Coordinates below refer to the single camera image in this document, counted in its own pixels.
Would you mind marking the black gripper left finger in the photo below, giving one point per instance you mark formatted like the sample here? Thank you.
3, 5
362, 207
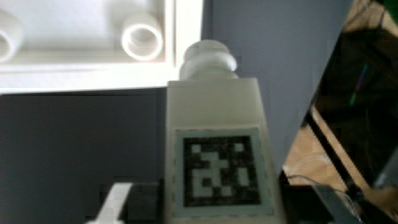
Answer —
129, 205

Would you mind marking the white square tabletop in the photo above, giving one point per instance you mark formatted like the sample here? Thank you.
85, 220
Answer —
94, 44

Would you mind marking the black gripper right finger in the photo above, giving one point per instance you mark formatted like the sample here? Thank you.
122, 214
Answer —
316, 204

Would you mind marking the white leg with tag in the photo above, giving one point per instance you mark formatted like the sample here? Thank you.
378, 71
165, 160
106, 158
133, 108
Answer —
220, 184

